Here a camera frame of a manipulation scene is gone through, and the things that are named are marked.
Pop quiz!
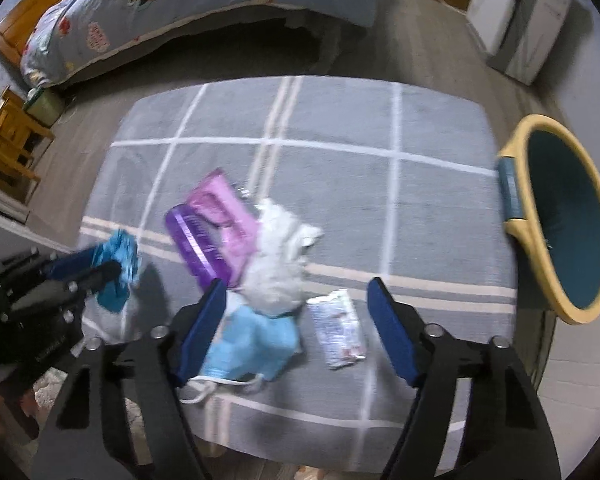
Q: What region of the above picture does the orange wooden bed frame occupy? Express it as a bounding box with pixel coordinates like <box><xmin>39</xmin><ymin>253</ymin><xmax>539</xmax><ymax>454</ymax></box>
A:
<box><xmin>0</xmin><ymin>0</ymin><xmax>61</xmax><ymax>68</ymax></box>

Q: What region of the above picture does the yellow teal trash bin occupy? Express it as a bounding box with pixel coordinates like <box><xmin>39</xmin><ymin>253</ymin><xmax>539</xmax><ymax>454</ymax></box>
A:
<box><xmin>496</xmin><ymin>114</ymin><xmax>600</xmax><ymax>325</ymax></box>

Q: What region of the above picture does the pink foil wrapper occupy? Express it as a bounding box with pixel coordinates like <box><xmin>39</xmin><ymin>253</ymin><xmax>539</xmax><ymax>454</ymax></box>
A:
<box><xmin>186</xmin><ymin>168</ymin><xmax>259</xmax><ymax>288</ymax></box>

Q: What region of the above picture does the yellow wooden chair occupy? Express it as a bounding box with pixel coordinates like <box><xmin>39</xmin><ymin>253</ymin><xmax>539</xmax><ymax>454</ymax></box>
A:
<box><xmin>0</xmin><ymin>87</ymin><xmax>55</xmax><ymax>204</ymax></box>

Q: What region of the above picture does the grey plaid blanket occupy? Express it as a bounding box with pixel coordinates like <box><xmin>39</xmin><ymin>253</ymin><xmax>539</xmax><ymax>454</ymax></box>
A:
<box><xmin>79</xmin><ymin>76</ymin><xmax>517</xmax><ymax>472</ymax></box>

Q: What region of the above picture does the white air purifier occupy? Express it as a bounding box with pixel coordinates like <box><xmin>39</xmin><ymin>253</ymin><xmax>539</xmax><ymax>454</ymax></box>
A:
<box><xmin>466</xmin><ymin>0</ymin><xmax>572</xmax><ymax>86</ymax></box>

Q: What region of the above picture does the light blue face mask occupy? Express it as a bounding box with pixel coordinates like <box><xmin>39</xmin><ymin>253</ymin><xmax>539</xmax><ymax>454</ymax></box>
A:
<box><xmin>180</xmin><ymin>306</ymin><xmax>301</xmax><ymax>405</ymax></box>

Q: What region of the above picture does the purple plastic bottle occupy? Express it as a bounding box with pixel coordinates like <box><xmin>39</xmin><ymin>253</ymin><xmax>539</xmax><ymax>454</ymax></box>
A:
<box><xmin>164</xmin><ymin>204</ymin><xmax>232</xmax><ymax>290</ymax></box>

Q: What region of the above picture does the small green bin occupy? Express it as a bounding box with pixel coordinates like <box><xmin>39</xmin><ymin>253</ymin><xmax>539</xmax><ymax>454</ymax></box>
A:
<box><xmin>23</xmin><ymin>88</ymin><xmax>66</xmax><ymax>127</ymax></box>

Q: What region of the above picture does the silver foil medicine sachet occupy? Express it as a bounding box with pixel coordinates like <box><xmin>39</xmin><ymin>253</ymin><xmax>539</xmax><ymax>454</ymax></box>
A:
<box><xmin>306</xmin><ymin>289</ymin><xmax>366</xmax><ymax>370</ymax></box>

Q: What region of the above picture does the white tissue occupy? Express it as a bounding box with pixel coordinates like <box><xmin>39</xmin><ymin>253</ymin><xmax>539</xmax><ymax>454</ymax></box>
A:
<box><xmin>239</xmin><ymin>198</ymin><xmax>324</xmax><ymax>318</ymax></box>

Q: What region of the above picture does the blue glove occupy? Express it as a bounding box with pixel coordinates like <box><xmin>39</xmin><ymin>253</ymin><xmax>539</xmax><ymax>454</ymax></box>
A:
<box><xmin>92</xmin><ymin>230</ymin><xmax>140</xmax><ymax>314</ymax></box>

